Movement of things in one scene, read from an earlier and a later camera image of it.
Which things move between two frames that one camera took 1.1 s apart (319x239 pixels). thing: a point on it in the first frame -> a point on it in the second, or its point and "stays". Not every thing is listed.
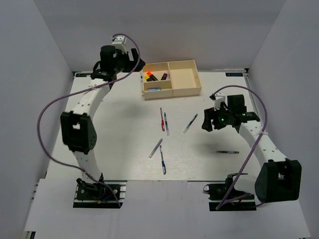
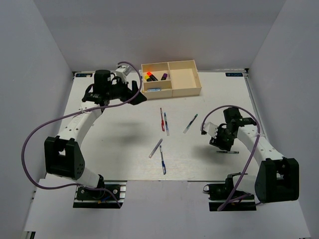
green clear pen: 190,124 stays
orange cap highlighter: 153,77 stays
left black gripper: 130,64 -> 128,93
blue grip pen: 164,169 stays
